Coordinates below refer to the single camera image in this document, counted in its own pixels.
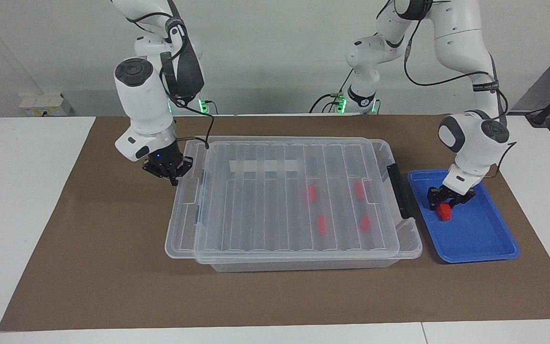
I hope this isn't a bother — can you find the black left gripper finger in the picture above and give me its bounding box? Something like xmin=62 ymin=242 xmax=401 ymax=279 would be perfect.
xmin=427 ymin=187 xmax=444 ymax=211
xmin=449 ymin=190 xmax=477 ymax=210

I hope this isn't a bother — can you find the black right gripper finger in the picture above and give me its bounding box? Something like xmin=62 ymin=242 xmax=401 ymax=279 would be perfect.
xmin=142 ymin=160 xmax=175 ymax=186
xmin=173 ymin=156 xmax=194 ymax=186

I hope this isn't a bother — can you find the clear ribbed plastic lid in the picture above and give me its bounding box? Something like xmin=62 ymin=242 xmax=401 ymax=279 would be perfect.
xmin=164 ymin=136 xmax=401 ymax=265

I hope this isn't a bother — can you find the black box latch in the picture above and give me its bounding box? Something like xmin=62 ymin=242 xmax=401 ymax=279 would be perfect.
xmin=387 ymin=164 xmax=416 ymax=220

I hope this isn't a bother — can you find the blue plastic tray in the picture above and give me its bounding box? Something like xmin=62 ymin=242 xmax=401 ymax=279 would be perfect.
xmin=407 ymin=168 xmax=520 ymax=264

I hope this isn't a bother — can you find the clear plastic storage box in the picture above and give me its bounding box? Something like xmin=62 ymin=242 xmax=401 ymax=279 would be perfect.
xmin=185 ymin=138 xmax=423 ymax=273

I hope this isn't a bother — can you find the brown table mat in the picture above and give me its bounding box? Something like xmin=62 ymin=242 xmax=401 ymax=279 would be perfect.
xmin=0 ymin=114 xmax=550 ymax=332

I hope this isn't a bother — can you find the grey partition panel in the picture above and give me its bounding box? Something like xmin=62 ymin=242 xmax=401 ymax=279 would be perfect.
xmin=508 ymin=33 xmax=550 ymax=116

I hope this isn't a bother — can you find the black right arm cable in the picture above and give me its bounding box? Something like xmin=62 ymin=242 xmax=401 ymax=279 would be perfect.
xmin=125 ymin=10 xmax=216 ymax=150

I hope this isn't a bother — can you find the black arm base cable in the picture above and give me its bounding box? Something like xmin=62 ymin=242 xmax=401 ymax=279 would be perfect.
xmin=309 ymin=72 xmax=354 ymax=114

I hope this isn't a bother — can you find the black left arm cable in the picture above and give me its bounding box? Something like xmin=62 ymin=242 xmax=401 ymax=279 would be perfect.
xmin=402 ymin=0 xmax=517 ymax=180

